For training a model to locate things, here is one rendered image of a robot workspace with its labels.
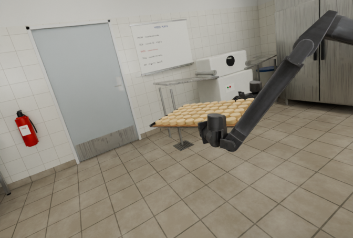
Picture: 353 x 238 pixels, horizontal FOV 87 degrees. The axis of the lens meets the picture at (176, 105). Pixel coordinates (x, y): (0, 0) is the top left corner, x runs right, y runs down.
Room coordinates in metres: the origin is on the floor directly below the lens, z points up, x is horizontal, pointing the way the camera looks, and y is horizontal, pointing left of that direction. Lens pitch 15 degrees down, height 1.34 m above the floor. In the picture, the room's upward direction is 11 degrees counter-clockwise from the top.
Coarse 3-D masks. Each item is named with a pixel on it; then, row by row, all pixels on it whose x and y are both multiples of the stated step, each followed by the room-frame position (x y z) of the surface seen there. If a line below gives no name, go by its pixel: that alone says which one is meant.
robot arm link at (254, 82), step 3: (252, 81) 1.17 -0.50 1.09; (255, 81) 1.16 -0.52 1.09; (258, 81) 1.14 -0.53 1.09; (252, 84) 1.14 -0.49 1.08; (255, 84) 1.13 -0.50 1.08; (258, 84) 1.12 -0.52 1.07; (261, 84) 1.13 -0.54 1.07; (252, 87) 1.14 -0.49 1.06; (255, 87) 1.13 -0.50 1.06; (258, 87) 1.12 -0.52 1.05; (261, 87) 1.13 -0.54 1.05; (252, 90) 1.14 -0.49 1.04; (255, 90) 1.13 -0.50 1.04; (258, 90) 1.13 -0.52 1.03
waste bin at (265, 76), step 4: (260, 68) 4.47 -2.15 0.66; (264, 68) 4.34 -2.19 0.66; (268, 68) 4.22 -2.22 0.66; (272, 68) 4.12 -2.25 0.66; (260, 72) 4.21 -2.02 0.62; (264, 72) 4.13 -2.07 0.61; (268, 72) 4.08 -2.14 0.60; (272, 72) 4.05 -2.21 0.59; (260, 76) 4.23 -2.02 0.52; (264, 76) 4.14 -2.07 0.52; (268, 76) 4.08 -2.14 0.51; (260, 80) 4.25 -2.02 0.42; (264, 80) 4.15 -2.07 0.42; (264, 84) 4.16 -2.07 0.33
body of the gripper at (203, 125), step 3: (201, 123) 0.77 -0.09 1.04; (204, 123) 0.77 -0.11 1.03; (201, 126) 0.77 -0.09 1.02; (204, 126) 0.77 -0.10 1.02; (201, 129) 0.77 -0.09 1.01; (204, 129) 0.75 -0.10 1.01; (201, 132) 0.76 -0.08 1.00; (204, 132) 0.73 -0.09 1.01; (201, 135) 0.76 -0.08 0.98; (204, 135) 0.72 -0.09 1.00; (204, 138) 0.76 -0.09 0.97; (204, 141) 0.76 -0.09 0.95; (207, 141) 0.76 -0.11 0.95
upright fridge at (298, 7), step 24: (288, 0) 3.31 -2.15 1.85; (312, 0) 3.00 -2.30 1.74; (336, 0) 2.70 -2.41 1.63; (288, 24) 3.28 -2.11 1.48; (312, 24) 2.96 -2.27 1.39; (288, 48) 3.29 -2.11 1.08; (336, 48) 2.68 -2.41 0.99; (312, 72) 2.97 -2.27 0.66; (336, 72) 2.68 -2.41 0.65; (288, 96) 3.32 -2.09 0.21; (312, 96) 2.97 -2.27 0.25; (336, 96) 2.67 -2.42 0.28
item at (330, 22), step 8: (328, 16) 0.50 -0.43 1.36; (336, 16) 0.50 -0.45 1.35; (344, 16) 0.50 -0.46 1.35; (320, 24) 0.51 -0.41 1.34; (328, 24) 0.50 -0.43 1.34; (336, 24) 0.50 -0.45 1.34; (344, 24) 0.49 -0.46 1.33; (352, 24) 0.49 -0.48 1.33; (304, 32) 0.53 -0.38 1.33; (312, 32) 0.52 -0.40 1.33; (320, 32) 0.51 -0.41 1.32; (328, 32) 0.51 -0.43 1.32; (336, 32) 0.50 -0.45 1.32; (344, 32) 0.49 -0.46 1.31; (352, 32) 0.48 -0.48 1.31; (296, 40) 0.54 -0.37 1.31; (312, 40) 0.52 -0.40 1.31; (320, 40) 0.51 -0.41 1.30; (336, 40) 0.51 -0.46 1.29; (344, 40) 0.49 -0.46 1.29; (352, 40) 0.48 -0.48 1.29
